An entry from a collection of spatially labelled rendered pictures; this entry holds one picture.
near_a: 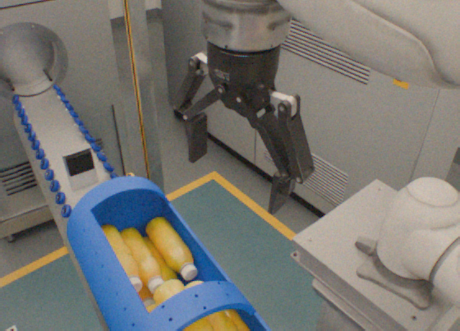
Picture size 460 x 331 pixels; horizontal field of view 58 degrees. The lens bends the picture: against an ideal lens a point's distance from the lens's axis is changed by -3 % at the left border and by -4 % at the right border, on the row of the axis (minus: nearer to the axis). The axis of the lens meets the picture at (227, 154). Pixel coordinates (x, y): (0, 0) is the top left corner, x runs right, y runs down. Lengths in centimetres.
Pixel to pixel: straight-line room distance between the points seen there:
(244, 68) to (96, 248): 70
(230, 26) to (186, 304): 59
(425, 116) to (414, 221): 109
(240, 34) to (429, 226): 68
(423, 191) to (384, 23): 78
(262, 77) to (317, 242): 81
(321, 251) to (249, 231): 154
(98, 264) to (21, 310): 156
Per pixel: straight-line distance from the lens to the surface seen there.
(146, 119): 175
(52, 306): 250
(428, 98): 199
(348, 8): 24
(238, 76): 42
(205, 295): 87
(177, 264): 112
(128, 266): 106
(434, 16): 22
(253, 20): 39
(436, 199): 97
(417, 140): 209
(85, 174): 161
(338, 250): 118
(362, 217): 129
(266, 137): 47
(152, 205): 125
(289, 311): 234
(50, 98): 227
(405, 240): 101
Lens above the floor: 194
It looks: 36 degrees down
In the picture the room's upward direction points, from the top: straight up
